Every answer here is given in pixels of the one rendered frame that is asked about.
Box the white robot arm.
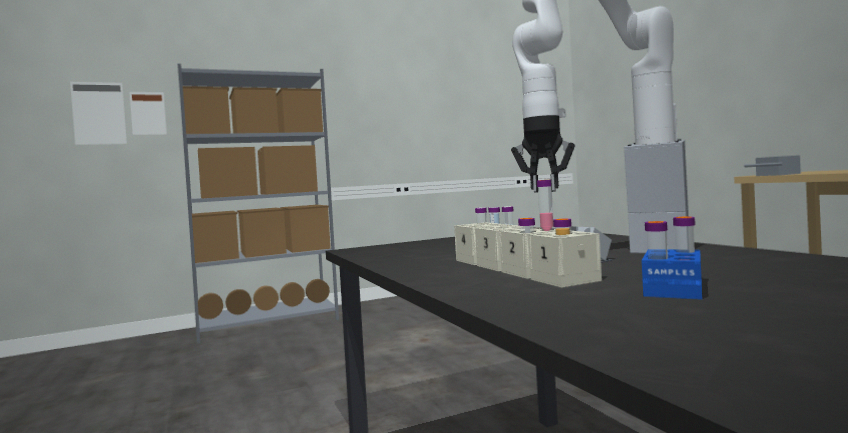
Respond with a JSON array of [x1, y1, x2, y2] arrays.
[[513, 0, 678, 145]]

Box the blue tube rack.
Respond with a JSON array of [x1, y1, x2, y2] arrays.
[[642, 250, 702, 299]]

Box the white bucket adapter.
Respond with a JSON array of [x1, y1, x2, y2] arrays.
[[475, 225, 520, 271], [529, 231, 602, 288], [499, 227, 555, 279], [454, 222, 506, 265]]

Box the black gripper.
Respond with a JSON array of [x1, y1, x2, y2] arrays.
[[511, 115, 575, 193]]

